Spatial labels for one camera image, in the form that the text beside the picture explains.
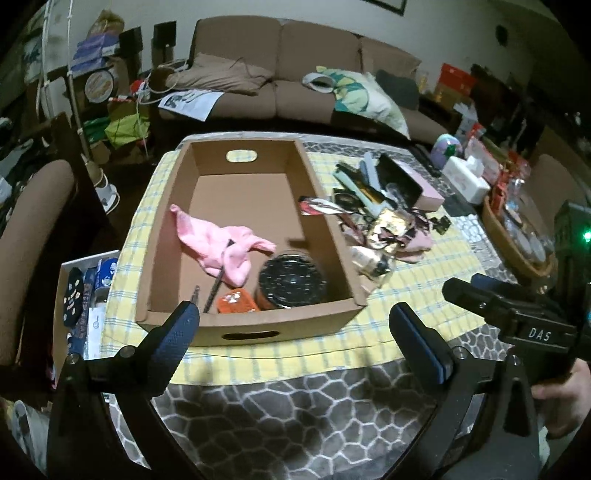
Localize pink box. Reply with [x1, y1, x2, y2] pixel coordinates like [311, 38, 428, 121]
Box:
[376, 153, 446, 212]

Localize black-lidded jar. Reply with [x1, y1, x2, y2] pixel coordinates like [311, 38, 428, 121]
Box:
[255, 251, 329, 311]

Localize brown sofa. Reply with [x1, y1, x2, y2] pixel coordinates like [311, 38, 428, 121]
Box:
[152, 16, 451, 139]

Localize gold packet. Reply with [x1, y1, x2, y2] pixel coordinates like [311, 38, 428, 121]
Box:
[369, 210, 416, 253]

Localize green white printed pillow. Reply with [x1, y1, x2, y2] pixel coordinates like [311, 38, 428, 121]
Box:
[302, 68, 411, 139]

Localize mint green brush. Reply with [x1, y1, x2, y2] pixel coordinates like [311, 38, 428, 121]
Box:
[336, 168, 377, 217]

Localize green bag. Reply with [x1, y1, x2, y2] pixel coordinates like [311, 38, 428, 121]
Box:
[85, 115, 149, 149]

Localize white pole rack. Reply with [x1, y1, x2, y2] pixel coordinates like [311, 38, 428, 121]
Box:
[41, 0, 121, 210]

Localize small pink cloth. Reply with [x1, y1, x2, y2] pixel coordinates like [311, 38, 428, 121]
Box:
[401, 233, 435, 264]

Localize small cream bottle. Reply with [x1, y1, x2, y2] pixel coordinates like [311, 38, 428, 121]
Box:
[348, 247, 393, 278]

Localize person's right hand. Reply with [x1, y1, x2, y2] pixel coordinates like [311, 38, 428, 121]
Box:
[531, 362, 591, 438]

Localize black speaker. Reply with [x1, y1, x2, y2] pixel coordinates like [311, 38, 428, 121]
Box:
[154, 22, 177, 49]
[119, 27, 143, 57]

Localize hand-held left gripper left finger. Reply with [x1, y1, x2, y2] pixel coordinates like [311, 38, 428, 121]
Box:
[46, 300, 204, 480]

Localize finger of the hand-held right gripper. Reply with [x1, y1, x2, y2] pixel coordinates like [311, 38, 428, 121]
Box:
[471, 273, 540, 304]
[442, 278, 513, 326]

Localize purple green round object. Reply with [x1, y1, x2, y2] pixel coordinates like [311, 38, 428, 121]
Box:
[431, 134, 465, 167]

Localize printed paper sheet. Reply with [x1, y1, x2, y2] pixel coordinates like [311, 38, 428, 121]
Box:
[158, 90, 225, 122]

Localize yellow checked tablecloth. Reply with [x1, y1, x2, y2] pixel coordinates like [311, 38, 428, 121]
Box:
[102, 134, 522, 386]

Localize blue boxes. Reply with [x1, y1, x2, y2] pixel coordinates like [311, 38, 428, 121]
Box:
[71, 37, 122, 71]

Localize brown upholstered chair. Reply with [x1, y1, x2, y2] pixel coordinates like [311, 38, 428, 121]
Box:
[0, 159, 78, 370]

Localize thin black stick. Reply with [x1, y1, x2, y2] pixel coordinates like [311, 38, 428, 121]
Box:
[203, 239, 236, 313]

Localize wicker basket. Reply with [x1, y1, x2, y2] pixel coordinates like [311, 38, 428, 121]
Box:
[482, 185, 559, 280]

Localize white box of items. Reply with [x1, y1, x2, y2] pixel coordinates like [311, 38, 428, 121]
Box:
[53, 249, 122, 370]

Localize round tin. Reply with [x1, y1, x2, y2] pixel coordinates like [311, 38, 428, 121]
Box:
[85, 69, 116, 105]

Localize cardboard box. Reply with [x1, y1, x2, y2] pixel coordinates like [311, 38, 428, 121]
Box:
[136, 138, 369, 348]

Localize dark grey cushion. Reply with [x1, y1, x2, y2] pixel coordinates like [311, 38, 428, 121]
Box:
[376, 69, 421, 112]

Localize red white packet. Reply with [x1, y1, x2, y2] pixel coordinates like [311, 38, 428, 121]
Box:
[299, 196, 343, 217]

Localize brown blanket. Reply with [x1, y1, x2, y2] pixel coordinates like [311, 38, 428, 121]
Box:
[164, 53, 273, 96]

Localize orange packet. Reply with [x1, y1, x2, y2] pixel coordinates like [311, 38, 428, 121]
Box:
[217, 288, 260, 315]

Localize white tissue box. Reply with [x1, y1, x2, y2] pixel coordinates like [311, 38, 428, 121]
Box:
[441, 156, 490, 205]

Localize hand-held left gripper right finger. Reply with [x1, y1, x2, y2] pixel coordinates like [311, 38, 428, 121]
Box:
[389, 302, 550, 480]

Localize red boxes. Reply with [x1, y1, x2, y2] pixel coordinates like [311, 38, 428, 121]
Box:
[436, 62, 477, 100]

